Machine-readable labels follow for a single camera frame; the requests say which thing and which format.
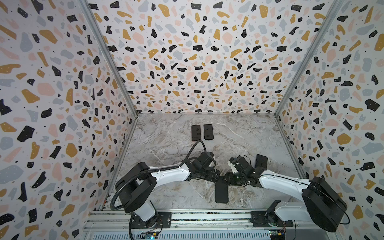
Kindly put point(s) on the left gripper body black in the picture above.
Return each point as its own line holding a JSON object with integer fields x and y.
{"x": 207, "y": 174}

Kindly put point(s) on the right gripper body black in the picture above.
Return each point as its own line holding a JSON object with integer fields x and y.
{"x": 235, "y": 177}

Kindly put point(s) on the blue edged phone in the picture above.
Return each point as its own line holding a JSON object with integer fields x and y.
{"x": 261, "y": 161}

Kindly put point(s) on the black phone case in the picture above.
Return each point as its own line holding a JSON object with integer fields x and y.
{"x": 221, "y": 191}

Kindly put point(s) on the purple edged phone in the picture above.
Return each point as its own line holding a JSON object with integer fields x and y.
{"x": 208, "y": 132}

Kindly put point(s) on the silver edged phone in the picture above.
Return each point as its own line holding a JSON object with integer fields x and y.
{"x": 196, "y": 134}

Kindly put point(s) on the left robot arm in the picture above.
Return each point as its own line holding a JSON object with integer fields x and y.
{"x": 134, "y": 188}

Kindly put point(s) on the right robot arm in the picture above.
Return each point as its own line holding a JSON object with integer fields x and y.
{"x": 316, "y": 201}

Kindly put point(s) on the right circuit board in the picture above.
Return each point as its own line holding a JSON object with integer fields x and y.
{"x": 277, "y": 235}

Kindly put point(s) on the circuit board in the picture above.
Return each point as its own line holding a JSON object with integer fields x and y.
{"x": 148, "y": 235}
{"x": 277, "y": 235}

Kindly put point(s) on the left circuit board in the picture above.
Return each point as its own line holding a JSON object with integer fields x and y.
{"x": 148, "y": 235}

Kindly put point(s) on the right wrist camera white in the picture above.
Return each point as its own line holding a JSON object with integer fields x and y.
{"x": 233, "y": 167}

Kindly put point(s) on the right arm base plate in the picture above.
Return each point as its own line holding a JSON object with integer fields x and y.
{"x": 263, "y": 219}

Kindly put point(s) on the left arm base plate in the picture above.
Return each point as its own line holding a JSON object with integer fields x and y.
{"x": 161, "y": 220}

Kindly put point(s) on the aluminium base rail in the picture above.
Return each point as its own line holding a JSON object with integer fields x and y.
{"x": 198, "y": 225}

